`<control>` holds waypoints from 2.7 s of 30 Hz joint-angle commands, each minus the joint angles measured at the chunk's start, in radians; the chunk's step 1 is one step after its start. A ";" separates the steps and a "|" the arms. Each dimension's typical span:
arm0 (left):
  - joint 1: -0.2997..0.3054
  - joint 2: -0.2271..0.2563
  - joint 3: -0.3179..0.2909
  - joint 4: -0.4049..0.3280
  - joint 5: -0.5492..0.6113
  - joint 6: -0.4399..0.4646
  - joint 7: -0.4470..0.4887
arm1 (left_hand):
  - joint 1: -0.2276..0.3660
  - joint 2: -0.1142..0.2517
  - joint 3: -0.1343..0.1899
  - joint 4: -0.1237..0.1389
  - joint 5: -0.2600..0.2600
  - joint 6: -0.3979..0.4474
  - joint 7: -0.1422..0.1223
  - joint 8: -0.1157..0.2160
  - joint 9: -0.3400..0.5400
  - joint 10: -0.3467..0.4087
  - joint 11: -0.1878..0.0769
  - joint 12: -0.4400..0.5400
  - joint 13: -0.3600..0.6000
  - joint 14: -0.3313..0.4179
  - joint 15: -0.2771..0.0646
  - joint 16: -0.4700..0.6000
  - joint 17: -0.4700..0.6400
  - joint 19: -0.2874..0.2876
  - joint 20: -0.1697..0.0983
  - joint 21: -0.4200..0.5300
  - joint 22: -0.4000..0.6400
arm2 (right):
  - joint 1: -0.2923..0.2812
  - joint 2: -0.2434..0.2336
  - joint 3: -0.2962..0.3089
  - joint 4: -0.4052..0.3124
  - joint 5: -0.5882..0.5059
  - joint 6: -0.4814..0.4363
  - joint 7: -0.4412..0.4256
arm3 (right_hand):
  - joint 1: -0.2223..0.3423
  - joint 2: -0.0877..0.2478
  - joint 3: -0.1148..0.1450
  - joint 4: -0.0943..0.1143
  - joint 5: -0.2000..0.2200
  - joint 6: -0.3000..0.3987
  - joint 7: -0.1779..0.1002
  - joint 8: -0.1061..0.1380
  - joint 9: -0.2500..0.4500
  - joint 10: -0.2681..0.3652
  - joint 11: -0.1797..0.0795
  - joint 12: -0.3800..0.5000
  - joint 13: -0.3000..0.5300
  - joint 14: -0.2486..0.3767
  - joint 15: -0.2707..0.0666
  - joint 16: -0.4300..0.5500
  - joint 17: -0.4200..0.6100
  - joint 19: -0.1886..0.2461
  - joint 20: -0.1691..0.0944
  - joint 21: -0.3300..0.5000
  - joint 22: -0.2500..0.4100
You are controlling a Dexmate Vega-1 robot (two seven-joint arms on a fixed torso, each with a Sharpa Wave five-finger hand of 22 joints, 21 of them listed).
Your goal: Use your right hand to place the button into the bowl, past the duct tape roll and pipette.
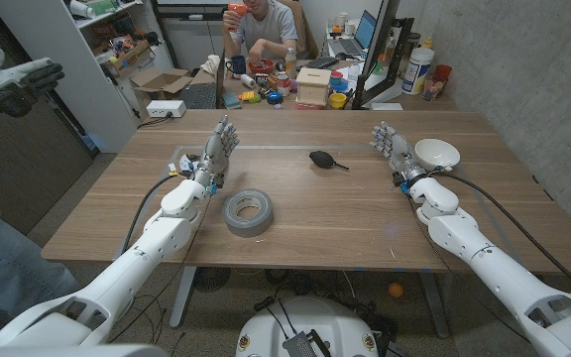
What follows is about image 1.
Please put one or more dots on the seated person in grey shirt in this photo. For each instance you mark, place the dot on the seated person in grey shirt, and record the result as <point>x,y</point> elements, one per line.
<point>270,27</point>

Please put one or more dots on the printed tin can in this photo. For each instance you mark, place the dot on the printed tin can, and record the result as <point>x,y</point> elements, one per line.
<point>283,84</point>

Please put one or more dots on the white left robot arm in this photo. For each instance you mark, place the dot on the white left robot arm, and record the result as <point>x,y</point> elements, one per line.
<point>132,268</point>

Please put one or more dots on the clear plastic bottle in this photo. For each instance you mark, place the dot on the clear plastic bottle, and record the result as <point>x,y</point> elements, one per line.
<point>290,62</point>

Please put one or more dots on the open cardboard box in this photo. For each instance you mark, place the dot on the open cardboard box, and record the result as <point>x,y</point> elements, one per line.
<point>159,82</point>

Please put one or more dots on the yellow cup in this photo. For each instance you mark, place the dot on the yellow cup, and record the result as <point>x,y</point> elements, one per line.
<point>337,100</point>

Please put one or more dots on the red cup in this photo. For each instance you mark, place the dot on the red cup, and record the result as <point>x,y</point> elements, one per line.
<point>443,72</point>

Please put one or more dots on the black monitor on stand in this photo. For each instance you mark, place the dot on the black monitor on stand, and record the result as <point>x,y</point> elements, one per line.
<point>382,30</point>

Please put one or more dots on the small wooden box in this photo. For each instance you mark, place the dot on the small wooden box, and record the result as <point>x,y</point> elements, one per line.
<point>312,84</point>

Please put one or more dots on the yellow squeeze bottle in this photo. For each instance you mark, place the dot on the yellow squeeze bottle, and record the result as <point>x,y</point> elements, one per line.
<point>428,43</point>

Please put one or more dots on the black and white glove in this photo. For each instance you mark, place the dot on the black and white glove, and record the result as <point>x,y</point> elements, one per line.
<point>13,82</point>

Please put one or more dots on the white shelf unit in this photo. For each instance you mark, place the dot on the white shelf unit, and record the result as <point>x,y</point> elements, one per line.
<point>57,39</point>

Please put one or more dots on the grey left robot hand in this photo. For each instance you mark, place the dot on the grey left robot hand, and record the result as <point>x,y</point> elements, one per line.
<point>213,154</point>

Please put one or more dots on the grey table leg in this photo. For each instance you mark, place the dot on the grey table leg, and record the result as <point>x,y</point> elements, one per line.
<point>434,302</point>
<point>182,297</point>

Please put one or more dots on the black rubber bulb pipette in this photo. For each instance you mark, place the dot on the black rubber bulb pipette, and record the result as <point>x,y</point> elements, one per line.
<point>321,159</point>

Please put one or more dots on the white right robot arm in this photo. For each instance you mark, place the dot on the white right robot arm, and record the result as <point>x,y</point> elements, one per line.
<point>493,268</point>

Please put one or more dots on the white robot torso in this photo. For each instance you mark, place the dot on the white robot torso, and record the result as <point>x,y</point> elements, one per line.
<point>310,322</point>

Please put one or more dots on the cardboard box with toys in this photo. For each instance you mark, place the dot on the cardboard box with toys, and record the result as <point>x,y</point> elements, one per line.
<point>129,57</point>

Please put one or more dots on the white power strip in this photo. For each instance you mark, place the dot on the white power strip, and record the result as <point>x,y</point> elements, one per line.
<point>165,109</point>

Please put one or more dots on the open laptop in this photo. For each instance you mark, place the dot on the open laptop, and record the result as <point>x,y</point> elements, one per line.
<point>360,35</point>

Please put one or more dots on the white wipes canister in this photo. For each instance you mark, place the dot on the white wipes canister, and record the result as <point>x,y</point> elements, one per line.
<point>417,72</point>

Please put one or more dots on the orange plastic toy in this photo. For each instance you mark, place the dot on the orange plastic toy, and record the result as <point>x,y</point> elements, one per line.
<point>238,10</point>

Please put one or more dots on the black keyboard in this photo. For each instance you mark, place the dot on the black keyboard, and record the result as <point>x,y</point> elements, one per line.
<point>321,62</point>

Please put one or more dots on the standing person in blue jeans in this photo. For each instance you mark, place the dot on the standing person in blue jeans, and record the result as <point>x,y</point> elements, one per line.
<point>3,268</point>

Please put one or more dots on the orange ball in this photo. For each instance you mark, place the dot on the orange ball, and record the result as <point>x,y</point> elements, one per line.
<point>395,290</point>

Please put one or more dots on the brown chair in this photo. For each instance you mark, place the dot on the brown chair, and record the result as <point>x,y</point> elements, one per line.
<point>306,30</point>

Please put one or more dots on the white bowl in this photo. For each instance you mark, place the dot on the white bowl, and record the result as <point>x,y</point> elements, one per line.
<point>436,151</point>

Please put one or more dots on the dark blue mug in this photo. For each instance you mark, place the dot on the dark blue mug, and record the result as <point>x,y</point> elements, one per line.
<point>238,64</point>

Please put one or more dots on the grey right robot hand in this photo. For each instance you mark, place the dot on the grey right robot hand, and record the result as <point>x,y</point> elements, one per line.
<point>398,151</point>

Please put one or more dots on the grey duct tape roll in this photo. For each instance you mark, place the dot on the grey duct tape roll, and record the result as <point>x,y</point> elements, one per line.
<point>236,221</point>

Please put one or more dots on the clear cup with coloured pieces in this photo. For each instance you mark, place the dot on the clear cup with coloured pieces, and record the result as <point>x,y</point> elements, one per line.
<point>433,88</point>

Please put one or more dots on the red bowl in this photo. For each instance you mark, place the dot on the red bowl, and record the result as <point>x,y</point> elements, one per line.
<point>261,67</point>

